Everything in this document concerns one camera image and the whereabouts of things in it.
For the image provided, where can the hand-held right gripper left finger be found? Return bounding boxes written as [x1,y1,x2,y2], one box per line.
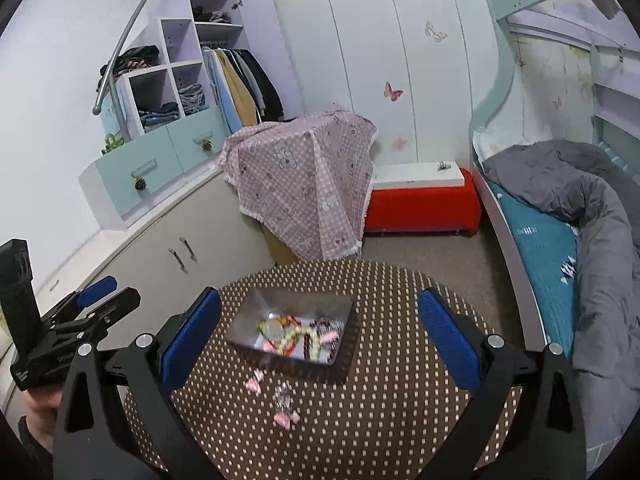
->
[54,287,236,480]

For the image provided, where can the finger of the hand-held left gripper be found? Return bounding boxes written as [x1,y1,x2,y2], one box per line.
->
[47,276,119,322]
[30,287,142,357]

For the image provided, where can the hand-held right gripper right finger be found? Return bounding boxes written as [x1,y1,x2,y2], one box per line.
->
[415,287,587,480]

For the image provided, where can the dark grey rectangular box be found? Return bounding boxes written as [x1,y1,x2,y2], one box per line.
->
[226,287,357,384]

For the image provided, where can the cream white beaded bracelet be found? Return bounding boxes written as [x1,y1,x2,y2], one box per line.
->
[277,326,322,362]

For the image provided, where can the silver charm with pink bow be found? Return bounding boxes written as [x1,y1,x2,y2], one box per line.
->
[272,381,301,430]

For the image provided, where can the pile of bead bracelets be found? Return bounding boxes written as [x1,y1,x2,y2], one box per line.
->
[257,312,347,362]

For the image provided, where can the person's left forearm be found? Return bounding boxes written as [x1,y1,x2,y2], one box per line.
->
[17,415,57,480]

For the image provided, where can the person's left hand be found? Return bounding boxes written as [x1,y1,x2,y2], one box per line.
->
[22,389,63,443]

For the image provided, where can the white low cabinet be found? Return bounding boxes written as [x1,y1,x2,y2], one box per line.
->
[0,167,281,326]

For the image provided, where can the round polka-dot table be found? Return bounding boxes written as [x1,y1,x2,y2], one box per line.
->
[122,260,523,480]

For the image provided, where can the teal bed sheet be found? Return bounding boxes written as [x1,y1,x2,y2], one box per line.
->
[487,180,582,357]

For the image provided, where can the red storage bench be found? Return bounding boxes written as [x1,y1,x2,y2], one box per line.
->
[363,167,482,237]

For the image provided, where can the teal drawer step cabinet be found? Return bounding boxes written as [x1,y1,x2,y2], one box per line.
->
[78,105,233,232]

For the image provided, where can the white board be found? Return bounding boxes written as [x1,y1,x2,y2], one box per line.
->
[372,161,469,192]

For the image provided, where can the folded dark jeans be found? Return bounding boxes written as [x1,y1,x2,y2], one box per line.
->
[138,102,180,132]

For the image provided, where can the grey duvet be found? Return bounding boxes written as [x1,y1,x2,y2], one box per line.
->
[482,140,640,467]

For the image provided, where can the pink bear print cloth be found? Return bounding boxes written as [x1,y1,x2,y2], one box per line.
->
[218,105,379,263]

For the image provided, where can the folded light jeans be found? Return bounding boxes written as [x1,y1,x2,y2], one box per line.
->
[178,83,206,112]

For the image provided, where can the light blue hanging shirt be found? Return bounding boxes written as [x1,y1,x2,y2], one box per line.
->
[202,50,244,134]

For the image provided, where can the heap of dark clothes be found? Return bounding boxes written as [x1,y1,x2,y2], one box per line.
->
[98,45,161,80]

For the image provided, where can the yellow hanging coat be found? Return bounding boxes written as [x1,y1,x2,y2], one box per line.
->
[217,50,262,127]

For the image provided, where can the white cubby shelf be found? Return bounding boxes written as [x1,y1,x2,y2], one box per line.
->
[100,0,251,137]

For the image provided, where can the grey metal handrail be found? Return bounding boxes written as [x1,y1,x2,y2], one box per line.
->
[92,0,236,117]

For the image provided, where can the black hanging jacket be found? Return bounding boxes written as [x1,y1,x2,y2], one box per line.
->
[240,50,285,122]

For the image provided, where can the folded grey clothes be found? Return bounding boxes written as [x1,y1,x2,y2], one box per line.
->
[193,5,232,25]

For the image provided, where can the pale white wardrobe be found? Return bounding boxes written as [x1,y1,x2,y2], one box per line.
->
[270,0,507,172]

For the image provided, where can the teal bunk bed frame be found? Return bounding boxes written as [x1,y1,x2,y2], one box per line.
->
[470,0,640,361]

